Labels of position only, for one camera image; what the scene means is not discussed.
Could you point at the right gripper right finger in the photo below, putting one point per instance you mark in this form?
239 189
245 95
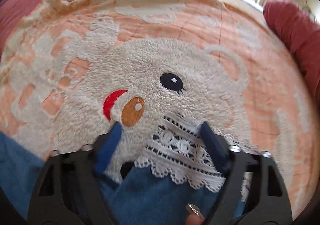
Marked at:
254 191

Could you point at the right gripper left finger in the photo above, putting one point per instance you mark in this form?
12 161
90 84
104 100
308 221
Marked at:
67 189

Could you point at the blue denim pants lace trim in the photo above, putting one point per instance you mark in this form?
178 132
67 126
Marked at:
169 174

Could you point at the right hand thumb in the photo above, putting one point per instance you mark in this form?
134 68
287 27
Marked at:
195 217

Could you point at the orange white bear blanket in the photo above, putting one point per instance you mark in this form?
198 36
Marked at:
71 68

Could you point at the red rolled duvet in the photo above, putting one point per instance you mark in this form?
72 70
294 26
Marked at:
300 35

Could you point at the pink quilted pillow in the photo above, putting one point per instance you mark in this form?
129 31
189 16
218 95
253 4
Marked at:
12 11

